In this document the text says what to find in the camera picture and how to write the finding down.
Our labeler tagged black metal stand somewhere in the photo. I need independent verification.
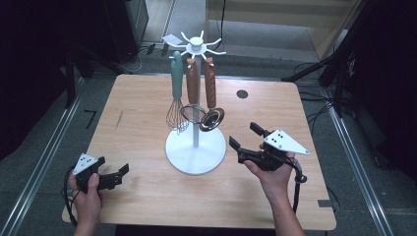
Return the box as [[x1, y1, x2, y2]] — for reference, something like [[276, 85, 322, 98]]
[[63, 48, 78, 110]]

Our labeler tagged black hanging cable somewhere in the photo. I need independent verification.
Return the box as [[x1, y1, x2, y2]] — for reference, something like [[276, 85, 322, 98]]
[[214, 0, 227, 50]]

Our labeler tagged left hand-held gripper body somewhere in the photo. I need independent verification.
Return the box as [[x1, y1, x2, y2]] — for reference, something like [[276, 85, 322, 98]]
[[72, 152, 125, 194]]

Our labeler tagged teal-handled wire whisk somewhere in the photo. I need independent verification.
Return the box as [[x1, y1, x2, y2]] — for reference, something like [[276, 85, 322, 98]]
[[165, 50, 191, 136]]

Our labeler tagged white paper sheet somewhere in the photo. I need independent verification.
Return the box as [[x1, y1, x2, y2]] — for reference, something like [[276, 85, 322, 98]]
[[160, 33, 184, 47]]

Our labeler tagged wooden-handled wire ring strainer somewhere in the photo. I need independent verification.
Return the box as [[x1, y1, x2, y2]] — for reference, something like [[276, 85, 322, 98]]
[[179, 57, 207, 127]]

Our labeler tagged light wooden furniture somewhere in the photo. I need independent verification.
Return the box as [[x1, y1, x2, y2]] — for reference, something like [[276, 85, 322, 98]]
[[206, 0, 365, 62]]

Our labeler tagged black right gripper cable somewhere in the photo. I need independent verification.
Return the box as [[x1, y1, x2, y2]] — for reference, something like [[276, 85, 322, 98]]
[[290, 156, 308, 214]]

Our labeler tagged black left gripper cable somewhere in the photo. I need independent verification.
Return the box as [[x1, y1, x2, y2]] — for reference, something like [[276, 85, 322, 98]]
[[62, 165, 82, 228]]

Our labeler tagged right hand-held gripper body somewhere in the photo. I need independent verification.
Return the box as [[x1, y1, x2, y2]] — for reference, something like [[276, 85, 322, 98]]
[[236, 128, 311, 172]]

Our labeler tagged white utensil rack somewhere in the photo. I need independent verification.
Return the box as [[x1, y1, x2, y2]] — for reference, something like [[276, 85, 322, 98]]
[[164, 29, 228, 176]]

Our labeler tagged black tripod leg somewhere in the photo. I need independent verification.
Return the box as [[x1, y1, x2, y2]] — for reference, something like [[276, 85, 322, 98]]
[[280, 55, 335, 83]]

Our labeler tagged dark cabinet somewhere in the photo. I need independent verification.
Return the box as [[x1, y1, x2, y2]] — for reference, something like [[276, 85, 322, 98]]
[[102, 0, 149, 64]]

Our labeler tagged wooden-handled metal strainer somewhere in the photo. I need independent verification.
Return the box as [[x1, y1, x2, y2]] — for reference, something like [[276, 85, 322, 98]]
[[199, 56, 226, 133]]

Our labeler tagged person's left hand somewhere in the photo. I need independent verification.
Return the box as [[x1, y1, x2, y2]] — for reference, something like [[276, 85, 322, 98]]
[[68, 172, 103, 224]]

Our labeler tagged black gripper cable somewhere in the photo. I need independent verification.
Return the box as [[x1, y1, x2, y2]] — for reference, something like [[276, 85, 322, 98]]
[[62, 165, 82, 228], [290, 156, 308, 214]]

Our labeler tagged person's right hand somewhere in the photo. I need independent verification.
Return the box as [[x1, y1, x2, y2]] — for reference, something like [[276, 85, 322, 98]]
[[243, 150, 296, 200]]

